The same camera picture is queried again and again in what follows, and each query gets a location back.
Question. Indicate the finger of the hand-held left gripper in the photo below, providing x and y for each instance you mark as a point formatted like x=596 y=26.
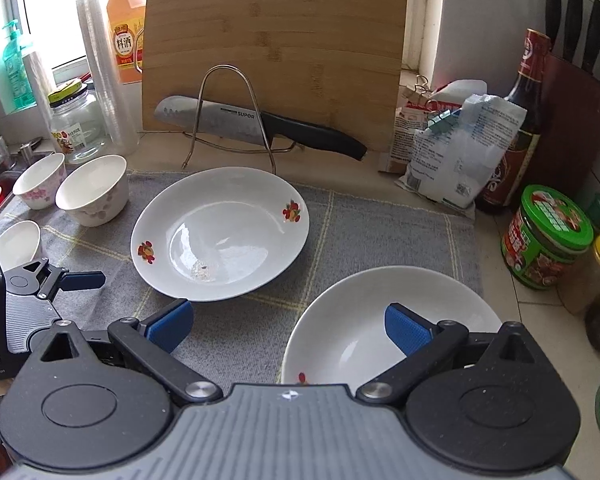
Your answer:
x=80 y=280

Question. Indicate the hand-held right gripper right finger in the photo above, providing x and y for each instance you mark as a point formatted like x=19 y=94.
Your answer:
x=405 y=331

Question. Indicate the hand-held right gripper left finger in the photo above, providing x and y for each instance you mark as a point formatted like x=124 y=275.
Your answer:
x=170 y=321

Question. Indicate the white plate with fruit print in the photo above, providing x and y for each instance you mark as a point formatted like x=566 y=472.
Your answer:
x=220 y=240
x=340 y=310

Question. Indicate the white bowl with pink flowers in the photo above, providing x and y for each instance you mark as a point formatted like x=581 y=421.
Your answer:
x=92 y=185
x=17 y=242
x=37 y=172

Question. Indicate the grey and teal checkered towel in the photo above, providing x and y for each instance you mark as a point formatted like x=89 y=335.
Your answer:
x=355 y=220

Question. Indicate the glass jar with fruit label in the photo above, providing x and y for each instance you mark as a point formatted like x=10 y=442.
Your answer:
x=77 y=130

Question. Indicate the green lid sauce jar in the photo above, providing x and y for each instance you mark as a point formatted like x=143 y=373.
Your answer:
x=540 y=245

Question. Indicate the white printed plastic bag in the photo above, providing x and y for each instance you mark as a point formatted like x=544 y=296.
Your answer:
x=460 y=160

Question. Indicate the yellow lid spice jar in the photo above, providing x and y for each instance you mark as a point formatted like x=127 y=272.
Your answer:
x=590 y=280

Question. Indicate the clear plastic roll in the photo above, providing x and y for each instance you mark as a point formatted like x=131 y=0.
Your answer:
x=37 y=90

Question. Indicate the stack of clear plastic cups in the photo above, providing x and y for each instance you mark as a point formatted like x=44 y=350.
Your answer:
x=105 y=85

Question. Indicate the dark sauce bottle red label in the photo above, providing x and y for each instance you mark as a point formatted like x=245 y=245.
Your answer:
x=510 y=160

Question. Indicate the red and white bag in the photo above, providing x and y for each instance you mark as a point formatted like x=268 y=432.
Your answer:
x=405 y=130

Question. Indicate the green dish soap bottle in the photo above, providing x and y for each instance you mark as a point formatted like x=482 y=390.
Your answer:
x=17 y=70

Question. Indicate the black binder clip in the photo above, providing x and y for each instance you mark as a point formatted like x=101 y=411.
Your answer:
x=421 y=83

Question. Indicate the orange cooking wine bottle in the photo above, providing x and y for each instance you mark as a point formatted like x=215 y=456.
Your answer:
x=125 y=35

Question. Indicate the dark red knife block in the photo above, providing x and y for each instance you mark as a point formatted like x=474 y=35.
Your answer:
x=570 y=125

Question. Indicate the bamboo cutting board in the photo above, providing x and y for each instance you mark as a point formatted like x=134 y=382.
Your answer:
x=280 y=35

